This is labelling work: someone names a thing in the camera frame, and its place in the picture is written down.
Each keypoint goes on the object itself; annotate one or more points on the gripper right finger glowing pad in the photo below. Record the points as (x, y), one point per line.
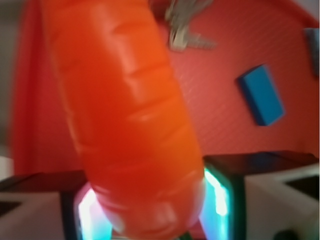
(261, 196)

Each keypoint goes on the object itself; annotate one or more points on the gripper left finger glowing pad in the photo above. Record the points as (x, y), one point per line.
(51, 206)

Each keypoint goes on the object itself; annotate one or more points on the orange toy carrot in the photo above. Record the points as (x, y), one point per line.
(127, 116)

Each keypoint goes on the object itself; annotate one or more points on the blue rectangular block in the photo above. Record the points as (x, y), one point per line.
(261, 95)

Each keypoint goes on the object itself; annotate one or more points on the red plastic tray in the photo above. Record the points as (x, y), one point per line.
(248, 33)

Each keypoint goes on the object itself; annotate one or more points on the blue sponge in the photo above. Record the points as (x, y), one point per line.
(312, 36)

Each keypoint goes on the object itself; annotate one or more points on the silver key bunch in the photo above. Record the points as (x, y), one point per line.
(178, 15)

